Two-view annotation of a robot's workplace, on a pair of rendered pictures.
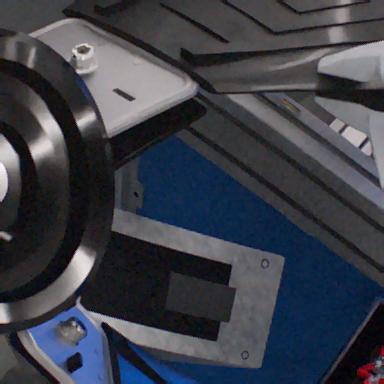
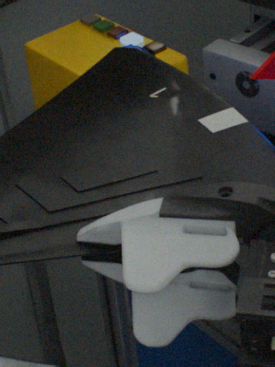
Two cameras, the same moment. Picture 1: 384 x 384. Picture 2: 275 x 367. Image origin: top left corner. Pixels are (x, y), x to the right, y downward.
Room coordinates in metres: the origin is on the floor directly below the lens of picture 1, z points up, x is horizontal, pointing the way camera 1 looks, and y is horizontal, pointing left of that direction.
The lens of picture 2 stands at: (0.08, -0.18, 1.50)
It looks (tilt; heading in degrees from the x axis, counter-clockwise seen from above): 36 degrees down; 14
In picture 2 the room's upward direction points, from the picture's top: 7 degrees counter-clockwise
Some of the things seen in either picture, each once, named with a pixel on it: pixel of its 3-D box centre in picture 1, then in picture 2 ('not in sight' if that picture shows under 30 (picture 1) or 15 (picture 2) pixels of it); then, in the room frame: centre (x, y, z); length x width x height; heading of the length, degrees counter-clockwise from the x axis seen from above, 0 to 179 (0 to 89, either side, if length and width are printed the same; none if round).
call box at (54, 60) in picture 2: not in sight; (108, 90); (0.89, 0.05, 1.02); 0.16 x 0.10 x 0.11; 50
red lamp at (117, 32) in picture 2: not in sight; (117, 32); (0.92, 0.04, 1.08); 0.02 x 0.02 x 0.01; 50
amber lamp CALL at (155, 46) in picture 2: not in sight; (155, 47); (0.88, -0.01, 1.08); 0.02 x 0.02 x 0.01; 50
